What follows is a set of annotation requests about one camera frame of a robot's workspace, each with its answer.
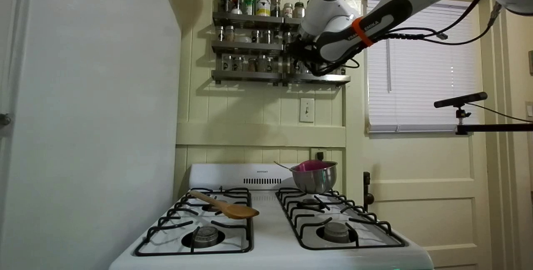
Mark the white refrigerator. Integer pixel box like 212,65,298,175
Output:
0,0,182,270

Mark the white gas stove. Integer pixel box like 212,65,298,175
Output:
109,163,434,270

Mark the pink bowl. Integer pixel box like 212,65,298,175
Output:
295,160,336,172

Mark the metal spice rack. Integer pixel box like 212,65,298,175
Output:
211,11,351,87

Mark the row of spice jars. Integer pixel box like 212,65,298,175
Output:
222,54,276,73

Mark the black cable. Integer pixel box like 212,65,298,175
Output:
468,103,533,124

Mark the cream door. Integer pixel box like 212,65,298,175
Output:
361,0,497,270

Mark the light switch plate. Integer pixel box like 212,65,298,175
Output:
299,97,315,123

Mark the black door knob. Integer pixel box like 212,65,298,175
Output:
363,172,375,212

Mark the window blind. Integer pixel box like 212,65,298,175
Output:
363,0,480,133

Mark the silver bowl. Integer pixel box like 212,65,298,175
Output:
290,161,338,194

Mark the camera on mount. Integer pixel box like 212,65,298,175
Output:
433,91,533,136

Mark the wooden spoon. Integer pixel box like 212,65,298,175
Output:
189,190,260,220

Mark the black stove grate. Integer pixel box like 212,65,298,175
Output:
276,187,406,250
134,187,254,257

